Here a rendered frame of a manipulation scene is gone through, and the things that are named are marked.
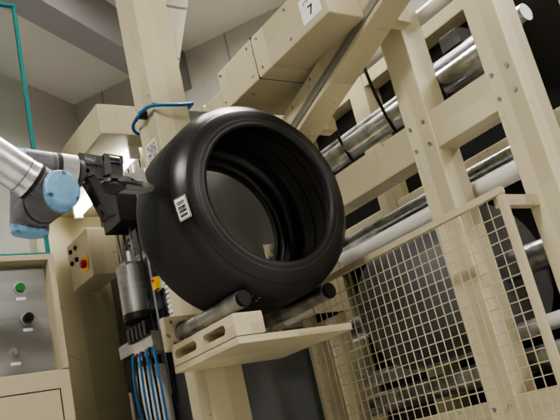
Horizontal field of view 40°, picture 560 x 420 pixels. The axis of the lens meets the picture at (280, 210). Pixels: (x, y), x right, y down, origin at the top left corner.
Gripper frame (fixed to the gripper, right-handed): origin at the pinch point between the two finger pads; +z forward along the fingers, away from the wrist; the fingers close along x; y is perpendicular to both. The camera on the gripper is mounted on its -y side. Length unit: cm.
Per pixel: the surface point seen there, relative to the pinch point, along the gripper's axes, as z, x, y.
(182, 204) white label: 3.6, -10.8, -8.0
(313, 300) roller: 46, -4, -29
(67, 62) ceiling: 90, 323, 254
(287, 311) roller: 45, 9, -29
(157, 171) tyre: 1.9, -1.2, 5.3
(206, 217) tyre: 9.3, -11.9, -11.4
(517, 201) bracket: 72, -58, -18
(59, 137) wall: 100, 375, 217
